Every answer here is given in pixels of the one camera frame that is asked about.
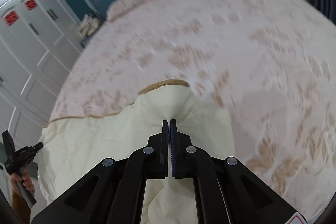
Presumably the pile of beige clothes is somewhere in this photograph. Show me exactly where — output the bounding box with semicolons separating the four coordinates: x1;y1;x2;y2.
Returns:
78;13;103;37

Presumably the person's left forearm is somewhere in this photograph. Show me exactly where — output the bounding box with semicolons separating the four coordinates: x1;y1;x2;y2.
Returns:
10;187;32;220

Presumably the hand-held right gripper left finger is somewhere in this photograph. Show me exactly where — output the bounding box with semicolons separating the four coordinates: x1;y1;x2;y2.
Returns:
31;119;169;224

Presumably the cream quilted jacket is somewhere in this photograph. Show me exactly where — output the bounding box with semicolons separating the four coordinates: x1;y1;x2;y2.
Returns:
38;79;235;224

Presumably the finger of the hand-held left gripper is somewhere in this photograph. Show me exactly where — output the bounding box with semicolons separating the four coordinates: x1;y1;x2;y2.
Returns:
15;142;44;166

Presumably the pink floral bedspread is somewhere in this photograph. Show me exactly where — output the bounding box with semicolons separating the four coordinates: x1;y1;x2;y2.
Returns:
37;0;336;224

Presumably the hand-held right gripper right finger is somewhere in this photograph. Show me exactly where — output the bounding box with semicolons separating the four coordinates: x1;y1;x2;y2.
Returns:
170;118;308;224

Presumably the white panelled wardrobe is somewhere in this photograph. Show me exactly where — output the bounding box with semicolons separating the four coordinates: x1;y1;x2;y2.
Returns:
0;0;85;188

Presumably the person's left hand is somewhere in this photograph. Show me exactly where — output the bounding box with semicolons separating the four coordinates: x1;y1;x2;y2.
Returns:
10;169;35;197

